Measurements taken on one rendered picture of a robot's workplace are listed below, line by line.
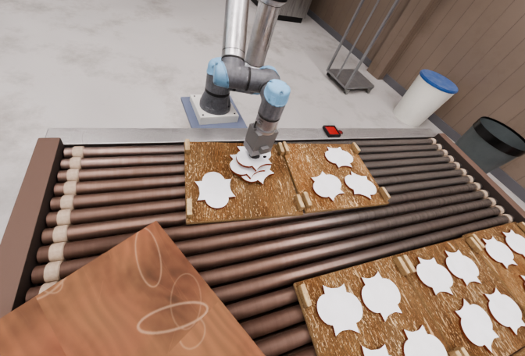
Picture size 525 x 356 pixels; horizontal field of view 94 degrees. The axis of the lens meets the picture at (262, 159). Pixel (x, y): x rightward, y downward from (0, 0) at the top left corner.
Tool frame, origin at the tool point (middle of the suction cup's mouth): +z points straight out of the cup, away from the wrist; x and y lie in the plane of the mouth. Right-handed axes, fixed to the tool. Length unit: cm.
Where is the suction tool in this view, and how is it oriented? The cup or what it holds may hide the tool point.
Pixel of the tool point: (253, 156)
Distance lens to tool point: 93.6
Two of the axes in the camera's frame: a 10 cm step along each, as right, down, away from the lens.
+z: -2.7, 6.4, 7.2
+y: 8.3, -2.2, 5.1
